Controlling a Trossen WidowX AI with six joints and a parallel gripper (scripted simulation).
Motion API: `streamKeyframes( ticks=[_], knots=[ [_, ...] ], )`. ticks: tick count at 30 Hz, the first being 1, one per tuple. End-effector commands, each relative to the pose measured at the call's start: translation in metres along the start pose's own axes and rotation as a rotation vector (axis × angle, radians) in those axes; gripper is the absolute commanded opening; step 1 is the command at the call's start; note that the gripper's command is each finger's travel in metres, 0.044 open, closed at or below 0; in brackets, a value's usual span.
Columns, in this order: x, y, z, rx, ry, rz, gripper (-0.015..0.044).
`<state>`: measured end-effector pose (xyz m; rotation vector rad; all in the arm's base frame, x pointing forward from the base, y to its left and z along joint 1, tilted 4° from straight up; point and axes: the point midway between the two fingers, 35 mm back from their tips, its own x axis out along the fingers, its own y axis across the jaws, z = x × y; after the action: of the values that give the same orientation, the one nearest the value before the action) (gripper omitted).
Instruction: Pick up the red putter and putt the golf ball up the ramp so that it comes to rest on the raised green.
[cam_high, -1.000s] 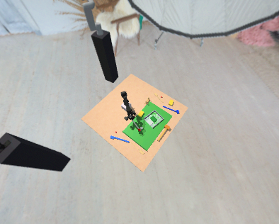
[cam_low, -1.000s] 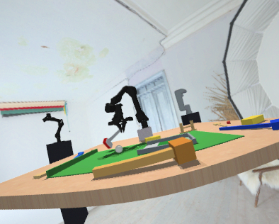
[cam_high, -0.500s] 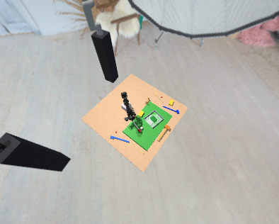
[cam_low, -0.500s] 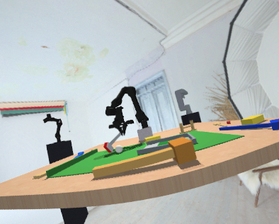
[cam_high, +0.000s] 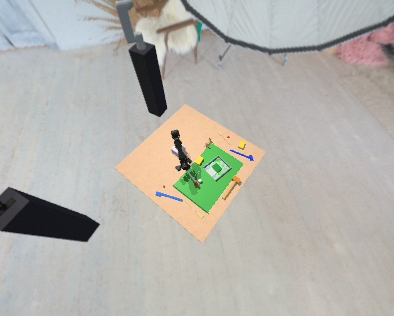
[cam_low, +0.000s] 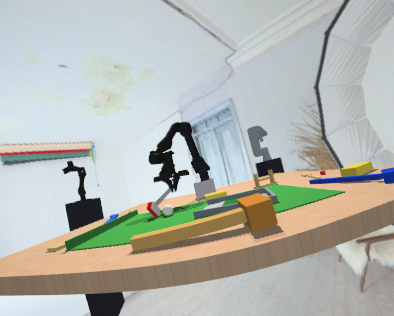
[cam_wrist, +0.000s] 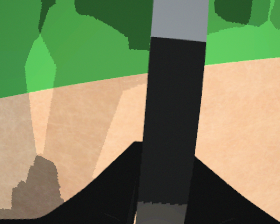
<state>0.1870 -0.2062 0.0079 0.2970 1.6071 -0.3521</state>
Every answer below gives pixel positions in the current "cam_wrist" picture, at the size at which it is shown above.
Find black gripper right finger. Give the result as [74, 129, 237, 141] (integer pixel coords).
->
[184, 156, 280, 224]

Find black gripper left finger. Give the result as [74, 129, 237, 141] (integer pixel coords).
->
[0, 141, 142, 224]

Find green flat mat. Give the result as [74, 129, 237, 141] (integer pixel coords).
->
[0, 0, 280, 98]

